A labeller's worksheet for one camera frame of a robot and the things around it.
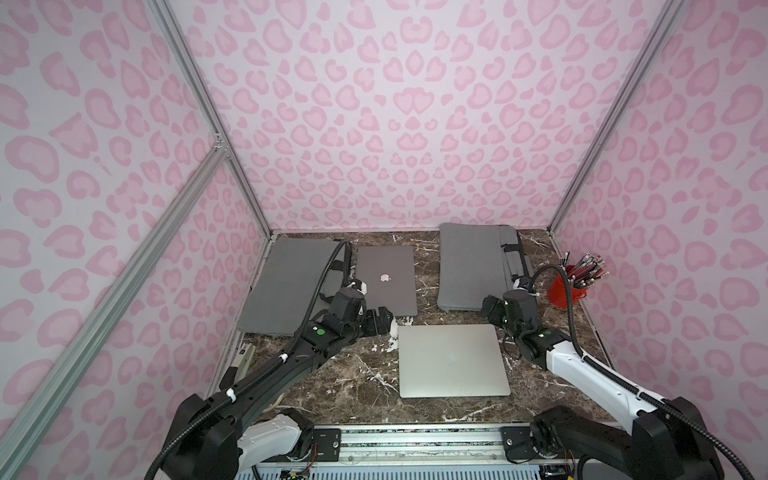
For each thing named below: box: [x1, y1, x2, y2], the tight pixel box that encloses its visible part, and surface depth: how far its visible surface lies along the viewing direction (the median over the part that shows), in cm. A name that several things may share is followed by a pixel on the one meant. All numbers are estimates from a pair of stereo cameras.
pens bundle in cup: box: [561, 250, 610, 288], surface depth 90 cm
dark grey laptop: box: [356, 246, 418, 317], surface depth 112 cm
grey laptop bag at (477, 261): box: [437, 223, 534, 311], surface depth 109 cm
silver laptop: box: [398, 324, 511, 399], surface depth 88 cm
